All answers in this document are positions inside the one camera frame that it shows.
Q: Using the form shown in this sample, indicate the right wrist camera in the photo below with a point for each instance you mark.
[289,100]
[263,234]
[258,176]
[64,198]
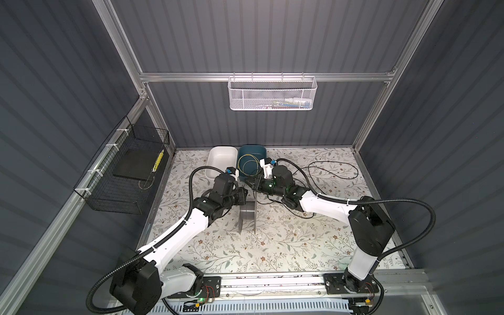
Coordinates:
[267,166]

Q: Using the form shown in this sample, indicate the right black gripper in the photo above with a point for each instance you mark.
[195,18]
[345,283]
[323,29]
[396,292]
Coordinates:
[258,185]

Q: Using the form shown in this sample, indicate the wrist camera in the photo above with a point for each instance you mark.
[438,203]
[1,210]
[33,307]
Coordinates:
[267,166]
[232,172]

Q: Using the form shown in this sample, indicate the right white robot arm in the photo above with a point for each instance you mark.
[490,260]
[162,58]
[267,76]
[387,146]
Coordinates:
[372,228]

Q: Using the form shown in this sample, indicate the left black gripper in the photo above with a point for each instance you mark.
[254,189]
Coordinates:
[241,195]

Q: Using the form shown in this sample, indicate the dark grey cable spool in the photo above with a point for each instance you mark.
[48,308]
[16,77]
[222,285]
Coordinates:
[247,213]

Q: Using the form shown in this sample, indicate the black wire mesh basket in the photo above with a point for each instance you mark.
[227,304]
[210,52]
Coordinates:
[104,192]

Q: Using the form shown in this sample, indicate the white plastic tray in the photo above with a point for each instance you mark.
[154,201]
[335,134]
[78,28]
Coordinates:
[222,157]

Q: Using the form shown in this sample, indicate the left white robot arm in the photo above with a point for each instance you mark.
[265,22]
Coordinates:
[138,283]

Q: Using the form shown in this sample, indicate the yellow marker pen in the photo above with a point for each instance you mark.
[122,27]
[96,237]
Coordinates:
[158,161]

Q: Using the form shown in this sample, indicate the black flat pad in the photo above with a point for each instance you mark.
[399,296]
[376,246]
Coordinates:
[136,165]

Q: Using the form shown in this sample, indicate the items in white basket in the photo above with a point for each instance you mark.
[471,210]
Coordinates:
[288,103]

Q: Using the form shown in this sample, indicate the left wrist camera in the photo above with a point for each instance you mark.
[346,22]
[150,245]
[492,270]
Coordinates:
[232,172]

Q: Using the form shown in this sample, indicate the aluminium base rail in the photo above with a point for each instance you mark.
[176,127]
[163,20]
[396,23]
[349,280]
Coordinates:
[296,285]

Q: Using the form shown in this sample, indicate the white wire mesh basket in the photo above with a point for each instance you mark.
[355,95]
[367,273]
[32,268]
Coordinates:
[247,93]

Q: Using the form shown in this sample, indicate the teal plastic tray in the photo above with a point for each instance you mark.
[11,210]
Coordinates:
[248,162]

